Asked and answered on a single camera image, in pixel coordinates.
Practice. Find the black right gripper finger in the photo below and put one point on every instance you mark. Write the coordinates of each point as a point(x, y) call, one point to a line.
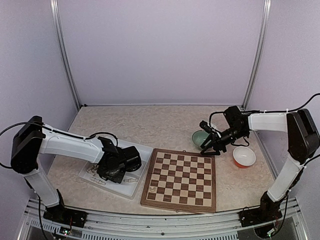
point(210, 140)
point(214, 150)

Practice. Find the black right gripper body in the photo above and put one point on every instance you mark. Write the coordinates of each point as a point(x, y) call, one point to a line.
point(235, 134)

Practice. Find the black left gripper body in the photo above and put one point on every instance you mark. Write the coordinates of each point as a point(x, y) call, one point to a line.
point(113, 175)

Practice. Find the white plastic divided tray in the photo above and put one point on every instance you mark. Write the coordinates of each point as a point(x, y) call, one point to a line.
point(126, 190)

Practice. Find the wooden chess board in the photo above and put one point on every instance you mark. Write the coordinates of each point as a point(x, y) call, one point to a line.
point(184, 181)

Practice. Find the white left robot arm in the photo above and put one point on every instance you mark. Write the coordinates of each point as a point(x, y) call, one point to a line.
point(35, 138)

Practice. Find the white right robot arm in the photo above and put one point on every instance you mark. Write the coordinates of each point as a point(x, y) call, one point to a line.
point(297, 136)

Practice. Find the pile of white chess pieces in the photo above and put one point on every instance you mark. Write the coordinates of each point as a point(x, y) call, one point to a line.
point(92, 170)

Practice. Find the green ceramic bowl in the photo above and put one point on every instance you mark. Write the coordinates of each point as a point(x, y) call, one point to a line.
point(199, 137)

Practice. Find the orange white bowl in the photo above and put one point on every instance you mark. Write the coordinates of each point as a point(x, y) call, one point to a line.
point(243, 157)

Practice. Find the right aluminium frame post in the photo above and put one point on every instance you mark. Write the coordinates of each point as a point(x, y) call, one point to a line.
point(258, 53)

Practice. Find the aluminium frame post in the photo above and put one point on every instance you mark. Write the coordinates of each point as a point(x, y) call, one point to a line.
point(258, 53)
point(54, 5)

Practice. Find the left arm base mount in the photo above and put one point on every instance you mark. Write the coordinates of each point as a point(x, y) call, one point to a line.
point(67, 216)

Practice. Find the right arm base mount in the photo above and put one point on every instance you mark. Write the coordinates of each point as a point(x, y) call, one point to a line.
point(254, 216)

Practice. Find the front aluminium rail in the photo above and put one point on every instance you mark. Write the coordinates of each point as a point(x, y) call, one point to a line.
point(102, 225)

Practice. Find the left aluminium frame post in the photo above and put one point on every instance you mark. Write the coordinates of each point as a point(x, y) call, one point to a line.
point(54, 5)

